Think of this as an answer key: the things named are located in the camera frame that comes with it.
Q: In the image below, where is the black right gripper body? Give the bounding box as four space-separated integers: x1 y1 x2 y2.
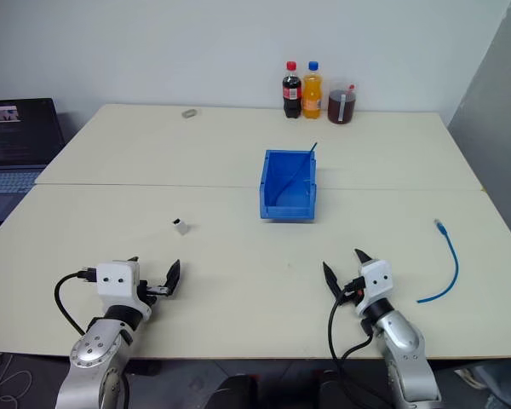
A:
342 276 366 307

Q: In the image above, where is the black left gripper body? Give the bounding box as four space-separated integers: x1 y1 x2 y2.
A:
135 279 173 306

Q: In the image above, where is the blue plastic bin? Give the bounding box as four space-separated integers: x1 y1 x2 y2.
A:
258 148 318 222

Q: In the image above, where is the dark rounded shape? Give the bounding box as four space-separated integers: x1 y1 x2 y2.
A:
204 373 260 409

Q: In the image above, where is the jar of dark red liquid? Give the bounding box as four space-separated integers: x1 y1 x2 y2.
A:
326 78 359 125

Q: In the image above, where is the dark laptop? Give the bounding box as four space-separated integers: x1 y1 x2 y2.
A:
0 98 66 223

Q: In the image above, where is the orange soda bottle blue cap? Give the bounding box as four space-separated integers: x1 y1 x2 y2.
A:
301 60 324 120

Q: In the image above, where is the cola bottle red cap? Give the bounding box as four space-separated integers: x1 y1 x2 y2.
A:
281 60 303 120

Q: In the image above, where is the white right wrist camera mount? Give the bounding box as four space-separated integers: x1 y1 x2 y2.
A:
353 259 395 317

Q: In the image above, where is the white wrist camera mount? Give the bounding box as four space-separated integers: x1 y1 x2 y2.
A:
94 260 152 321
353 259 395 317

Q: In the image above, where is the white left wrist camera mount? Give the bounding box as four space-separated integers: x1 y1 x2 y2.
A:
94 260 152 321

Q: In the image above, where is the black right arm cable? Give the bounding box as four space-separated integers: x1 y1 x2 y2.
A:
327 277 374 409

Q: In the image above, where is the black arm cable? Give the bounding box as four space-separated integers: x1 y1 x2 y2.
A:
327 277 374 409
54 267 99 337

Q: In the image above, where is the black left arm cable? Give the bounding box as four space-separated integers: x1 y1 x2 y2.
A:
54 267 99 337

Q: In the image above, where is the blue Ethernet cable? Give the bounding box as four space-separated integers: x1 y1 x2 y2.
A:
416 218 460 304

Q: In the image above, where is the white floor cable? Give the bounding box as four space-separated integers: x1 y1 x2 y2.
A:
0 353 35 409

